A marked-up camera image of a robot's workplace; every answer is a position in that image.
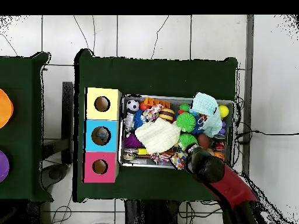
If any purple plastic bowl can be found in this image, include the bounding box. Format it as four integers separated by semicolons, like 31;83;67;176
0;149;11;184

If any black cable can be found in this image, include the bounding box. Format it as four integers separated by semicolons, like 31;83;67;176
235;129;299;138

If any purple spiky ball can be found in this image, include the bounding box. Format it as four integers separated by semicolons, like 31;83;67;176
123;132;144;150

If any cream yellow cloth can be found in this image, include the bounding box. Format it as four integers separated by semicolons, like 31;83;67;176
134;117;182;156

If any wooden box with three holes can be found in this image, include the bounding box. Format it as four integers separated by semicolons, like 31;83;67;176
84;87;123;184

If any colourful dotted packet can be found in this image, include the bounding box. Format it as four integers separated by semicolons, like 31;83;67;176
169;151;188;171
141;103;164;124

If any black stand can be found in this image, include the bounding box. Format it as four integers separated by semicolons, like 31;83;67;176
41;81;75;187

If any yellow ball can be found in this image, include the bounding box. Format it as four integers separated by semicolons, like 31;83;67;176
218;104;230;118

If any clear shallow bin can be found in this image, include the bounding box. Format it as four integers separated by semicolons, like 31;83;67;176
119;95;237;172

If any toy burger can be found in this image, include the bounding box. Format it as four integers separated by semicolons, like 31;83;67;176
158;108;176;122

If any dark green table cloth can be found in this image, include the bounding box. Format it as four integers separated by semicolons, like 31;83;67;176
0;50;51;202
74;48;239;204

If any orange plastic bowl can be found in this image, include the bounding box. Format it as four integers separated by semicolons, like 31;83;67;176
0;88;15;130

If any clear plastic packet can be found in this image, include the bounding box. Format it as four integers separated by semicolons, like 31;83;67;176
95;129;110;144

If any small green spiky ball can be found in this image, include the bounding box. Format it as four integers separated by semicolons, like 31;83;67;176
175;111;197;132

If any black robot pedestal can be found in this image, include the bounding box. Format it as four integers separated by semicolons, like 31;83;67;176
123;199;187;224

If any orange plastic toy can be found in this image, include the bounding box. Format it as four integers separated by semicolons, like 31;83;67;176
144;97;171;109

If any brown rubber ball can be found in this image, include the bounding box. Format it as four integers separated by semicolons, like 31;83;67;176
197;134;211;150

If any mint green cloth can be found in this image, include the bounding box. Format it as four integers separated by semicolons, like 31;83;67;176
191;92;224;138

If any black and white soccer ball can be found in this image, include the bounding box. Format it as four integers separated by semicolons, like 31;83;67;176
126;99;141;114

